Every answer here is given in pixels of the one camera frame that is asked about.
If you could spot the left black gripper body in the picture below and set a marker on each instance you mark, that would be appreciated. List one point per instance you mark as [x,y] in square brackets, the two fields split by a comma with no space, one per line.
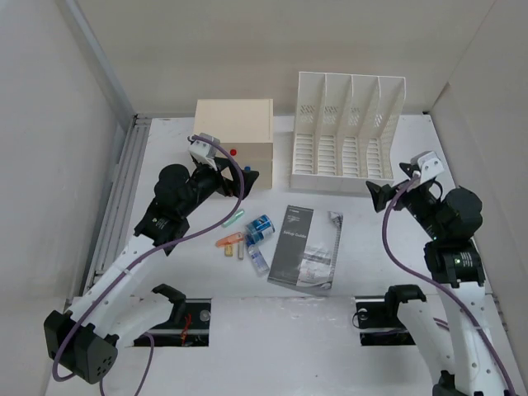
[207,181]

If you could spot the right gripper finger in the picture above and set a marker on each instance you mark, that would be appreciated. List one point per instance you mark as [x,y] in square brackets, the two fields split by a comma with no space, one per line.
[381,195]
[408,168]

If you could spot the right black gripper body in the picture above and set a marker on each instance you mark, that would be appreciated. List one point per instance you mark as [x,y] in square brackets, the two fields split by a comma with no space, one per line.
[420,202]

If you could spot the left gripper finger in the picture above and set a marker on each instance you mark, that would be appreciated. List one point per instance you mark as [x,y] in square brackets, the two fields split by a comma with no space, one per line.
[239,186]
[218,164]

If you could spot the cream drawer cabinet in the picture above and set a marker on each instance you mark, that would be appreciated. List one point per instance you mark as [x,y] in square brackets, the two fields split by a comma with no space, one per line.
[245,129]

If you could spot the clear spray bottle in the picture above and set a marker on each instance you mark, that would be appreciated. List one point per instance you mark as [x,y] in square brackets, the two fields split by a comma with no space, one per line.
[258,260]

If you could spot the grey setup guide booklet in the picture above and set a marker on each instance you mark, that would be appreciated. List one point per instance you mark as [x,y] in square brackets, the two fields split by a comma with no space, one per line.
[306,251]

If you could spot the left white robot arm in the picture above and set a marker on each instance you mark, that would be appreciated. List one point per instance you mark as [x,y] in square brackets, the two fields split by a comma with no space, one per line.
[85,340]

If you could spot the green highlighter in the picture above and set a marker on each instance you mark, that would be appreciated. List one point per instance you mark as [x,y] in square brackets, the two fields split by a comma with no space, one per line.
[234,218]

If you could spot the orange highlighter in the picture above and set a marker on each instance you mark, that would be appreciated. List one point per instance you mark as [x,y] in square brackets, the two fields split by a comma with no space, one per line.
[229,240]

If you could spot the grey eraser stick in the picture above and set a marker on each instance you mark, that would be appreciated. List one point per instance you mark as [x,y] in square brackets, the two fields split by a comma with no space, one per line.
[241,247]

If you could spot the small yellow eraser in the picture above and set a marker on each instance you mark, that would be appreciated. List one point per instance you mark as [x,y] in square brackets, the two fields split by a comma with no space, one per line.
[228,250]

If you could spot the white file organizer rack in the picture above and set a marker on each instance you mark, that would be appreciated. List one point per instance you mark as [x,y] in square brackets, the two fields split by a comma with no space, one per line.
[344,130]

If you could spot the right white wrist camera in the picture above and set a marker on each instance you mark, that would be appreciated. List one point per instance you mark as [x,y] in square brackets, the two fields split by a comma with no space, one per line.
[428,166]

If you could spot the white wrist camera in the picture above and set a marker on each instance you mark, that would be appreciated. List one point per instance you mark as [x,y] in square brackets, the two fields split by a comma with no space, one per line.
[203,152]
[428,166]

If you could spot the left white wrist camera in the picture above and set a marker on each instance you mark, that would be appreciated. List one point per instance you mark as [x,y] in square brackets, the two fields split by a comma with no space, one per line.
[203,152]

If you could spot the aluminium frame rail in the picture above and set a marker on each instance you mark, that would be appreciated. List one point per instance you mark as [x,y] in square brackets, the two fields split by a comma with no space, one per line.
[130,140]

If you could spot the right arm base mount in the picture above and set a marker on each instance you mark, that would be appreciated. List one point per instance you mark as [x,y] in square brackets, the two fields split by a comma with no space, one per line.
[378,328]

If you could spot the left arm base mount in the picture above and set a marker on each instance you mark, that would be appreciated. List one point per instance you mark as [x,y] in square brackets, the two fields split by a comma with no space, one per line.
[188,327]

